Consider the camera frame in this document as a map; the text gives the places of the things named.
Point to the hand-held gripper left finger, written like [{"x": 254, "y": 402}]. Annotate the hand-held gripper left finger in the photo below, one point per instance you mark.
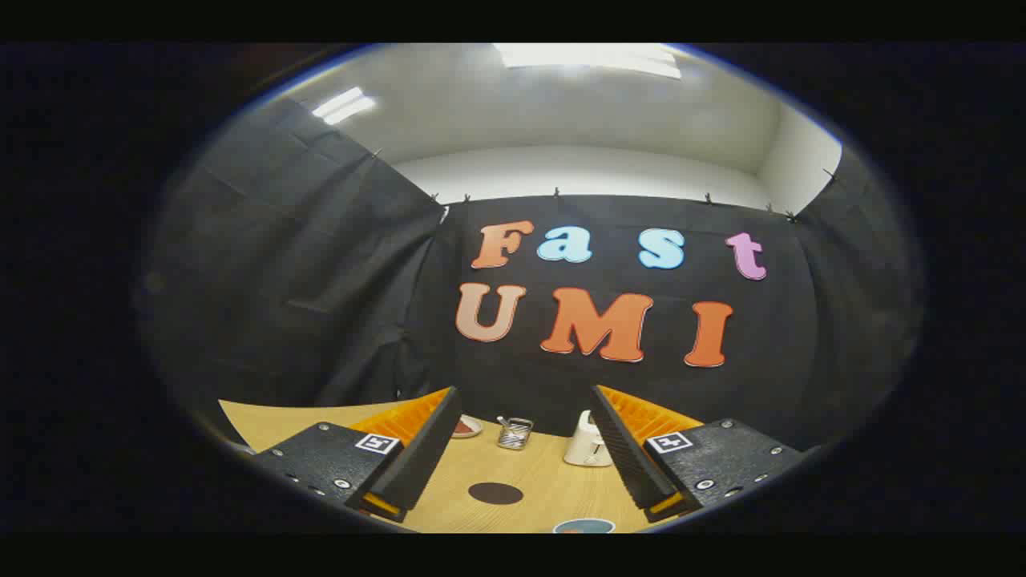
[{"x": 421, "y": 457}]

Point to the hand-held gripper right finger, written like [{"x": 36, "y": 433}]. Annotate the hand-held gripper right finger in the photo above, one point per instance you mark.
[{"x": 625, "y": 457}]

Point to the white cup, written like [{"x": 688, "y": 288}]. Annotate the white cup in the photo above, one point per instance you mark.
[{"x": 583, "y": 526}]

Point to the dark brown round coaster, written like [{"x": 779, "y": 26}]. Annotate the dark brown round coaster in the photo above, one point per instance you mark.
[{"x": 495, "y": 493}]

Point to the white toaster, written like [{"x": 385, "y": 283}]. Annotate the white toaster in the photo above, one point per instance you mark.
[{"x": 585, "y": 453}]

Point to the small white dish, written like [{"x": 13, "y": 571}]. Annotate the small white dish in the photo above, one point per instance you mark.
[{"x": 467, "y": 429}]

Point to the wooden table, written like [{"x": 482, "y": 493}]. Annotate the wooden table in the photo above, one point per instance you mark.
[{"x": 529, "y": 469}]

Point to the ceiling light panel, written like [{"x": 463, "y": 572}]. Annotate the ceiling light panel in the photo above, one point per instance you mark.
[
  {"x": 343, "y": 105},
  {"x": 589, "y": 60}
]

